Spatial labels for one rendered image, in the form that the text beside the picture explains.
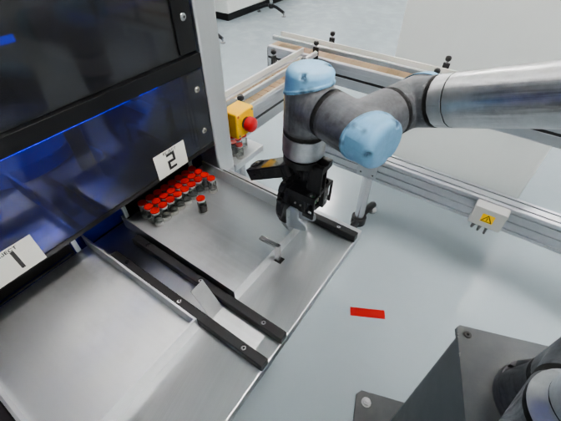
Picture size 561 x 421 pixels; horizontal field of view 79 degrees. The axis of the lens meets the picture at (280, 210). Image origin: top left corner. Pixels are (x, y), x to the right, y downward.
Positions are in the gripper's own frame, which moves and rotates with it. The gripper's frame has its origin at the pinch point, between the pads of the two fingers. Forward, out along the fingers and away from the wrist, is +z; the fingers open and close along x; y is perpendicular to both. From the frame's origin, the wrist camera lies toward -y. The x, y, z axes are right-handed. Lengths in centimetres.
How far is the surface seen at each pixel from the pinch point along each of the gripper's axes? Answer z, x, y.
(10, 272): -8, -42, -27
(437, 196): 43, 85, 22
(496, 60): 5, 144, 18
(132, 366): 3.7, -39.3, -5.2
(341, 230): 1.5, 6.6, 9.8
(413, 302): 91, 64, 33
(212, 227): 3.9, -8.4, -15.8
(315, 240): 3.6, 2.2, 5.7
